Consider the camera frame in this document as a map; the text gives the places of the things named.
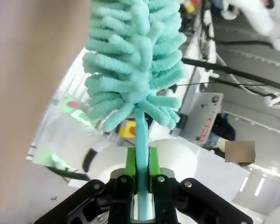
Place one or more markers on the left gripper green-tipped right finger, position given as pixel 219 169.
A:
pixel 177 200

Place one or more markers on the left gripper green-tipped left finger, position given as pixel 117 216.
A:
pixel 102 200

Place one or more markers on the teal microfiber duster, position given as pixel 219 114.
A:
pixel 135 58

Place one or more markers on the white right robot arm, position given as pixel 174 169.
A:
pixel 259 21

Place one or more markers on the yellow emergency stop button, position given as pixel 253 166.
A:
pixel 126 129

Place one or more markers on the seated person in dark clothes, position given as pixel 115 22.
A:
pixel 226 133

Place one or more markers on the grey box with stickers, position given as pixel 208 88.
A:
pixel 205 116

